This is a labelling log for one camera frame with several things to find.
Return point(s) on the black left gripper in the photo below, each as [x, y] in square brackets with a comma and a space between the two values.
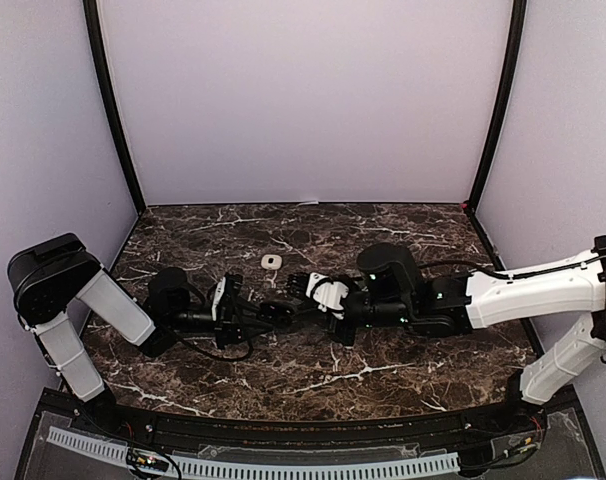
[232, 328]

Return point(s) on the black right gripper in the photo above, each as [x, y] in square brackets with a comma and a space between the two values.
[345, 337]

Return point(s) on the black earbud charging case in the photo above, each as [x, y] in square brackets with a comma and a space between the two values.
[275, 313]

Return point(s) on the white earbud charging case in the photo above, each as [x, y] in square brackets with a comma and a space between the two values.
[271, 262]

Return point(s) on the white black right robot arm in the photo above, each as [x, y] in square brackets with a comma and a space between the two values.
[394, 292]

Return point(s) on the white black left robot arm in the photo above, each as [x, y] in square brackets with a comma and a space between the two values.
[49, 278]

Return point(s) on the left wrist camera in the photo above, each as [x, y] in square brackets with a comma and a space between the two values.
[225, 292]

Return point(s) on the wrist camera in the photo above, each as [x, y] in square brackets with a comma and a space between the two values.
[325, 292]
[225, 292]

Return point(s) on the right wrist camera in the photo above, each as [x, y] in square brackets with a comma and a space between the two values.
[325, 292]

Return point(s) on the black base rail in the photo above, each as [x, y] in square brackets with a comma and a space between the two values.
[450, 429]

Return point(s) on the grey slotted cable duct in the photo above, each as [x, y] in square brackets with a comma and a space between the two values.
[239, 463]

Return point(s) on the black frame post left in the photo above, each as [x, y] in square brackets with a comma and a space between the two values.
[109, 101]

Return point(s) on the black frame post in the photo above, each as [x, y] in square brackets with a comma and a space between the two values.
[513, 43]
[109, 101]

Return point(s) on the black frame post right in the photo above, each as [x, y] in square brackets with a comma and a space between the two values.
[513, 43]

